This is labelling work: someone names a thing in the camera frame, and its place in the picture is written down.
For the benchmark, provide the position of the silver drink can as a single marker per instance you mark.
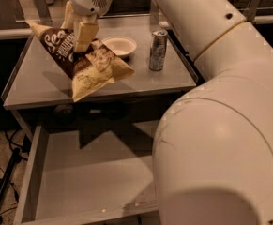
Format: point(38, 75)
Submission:
point(158, 49)

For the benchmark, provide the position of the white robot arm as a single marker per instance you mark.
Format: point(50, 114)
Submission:
point(213, 148)

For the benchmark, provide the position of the grey counter cabinet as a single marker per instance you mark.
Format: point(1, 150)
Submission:
point(37, 81)

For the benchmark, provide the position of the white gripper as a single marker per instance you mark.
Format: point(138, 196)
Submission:
point(86, 0)

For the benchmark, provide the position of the white horizontal rail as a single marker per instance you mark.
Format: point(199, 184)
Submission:
point(26, 33)

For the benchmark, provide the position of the white bowl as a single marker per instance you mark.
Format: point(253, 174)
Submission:
point(123, 47)

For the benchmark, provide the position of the black metal floor bar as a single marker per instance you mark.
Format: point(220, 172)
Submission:
point(15, 157)

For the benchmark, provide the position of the brown chip bag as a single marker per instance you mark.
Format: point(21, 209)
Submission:
point(90, 70)

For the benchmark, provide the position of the grey open drawer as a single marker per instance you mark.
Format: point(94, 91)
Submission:
point(107, 176)

